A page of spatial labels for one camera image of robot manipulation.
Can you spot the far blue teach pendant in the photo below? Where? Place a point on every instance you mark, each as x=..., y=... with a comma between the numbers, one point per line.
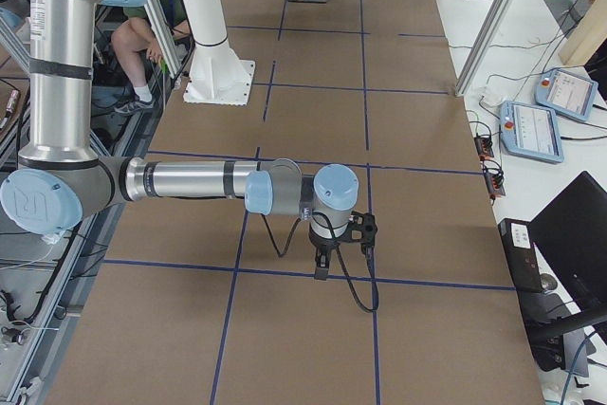
x=570, y=95

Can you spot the aluminium frame post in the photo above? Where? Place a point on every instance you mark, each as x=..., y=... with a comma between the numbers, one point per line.
x=489, y=28

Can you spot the near blue teach pendant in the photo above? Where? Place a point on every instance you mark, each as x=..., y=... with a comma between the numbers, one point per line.
x=531, y=131

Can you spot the blue teach pendant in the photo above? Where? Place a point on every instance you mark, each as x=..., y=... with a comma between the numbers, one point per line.
x=570, y=95
x=531, y=131

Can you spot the black box device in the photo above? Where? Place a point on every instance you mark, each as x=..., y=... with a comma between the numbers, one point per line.
x=521, y=258

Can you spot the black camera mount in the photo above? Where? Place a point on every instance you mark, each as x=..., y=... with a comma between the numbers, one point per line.
x=363, y=229

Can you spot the orange black usb hub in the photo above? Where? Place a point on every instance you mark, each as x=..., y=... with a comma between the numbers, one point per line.
x=483, y=145

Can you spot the black monitor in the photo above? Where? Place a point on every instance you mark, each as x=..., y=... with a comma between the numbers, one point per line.
x=570, y=233

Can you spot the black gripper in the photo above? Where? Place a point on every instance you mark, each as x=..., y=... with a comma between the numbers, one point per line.
x=326, y=247

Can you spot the person in green shirt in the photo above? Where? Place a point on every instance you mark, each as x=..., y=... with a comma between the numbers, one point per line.
x=135, y=35

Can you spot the white pedestal column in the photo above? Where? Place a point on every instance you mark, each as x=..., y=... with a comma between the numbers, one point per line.
x=216, y=75

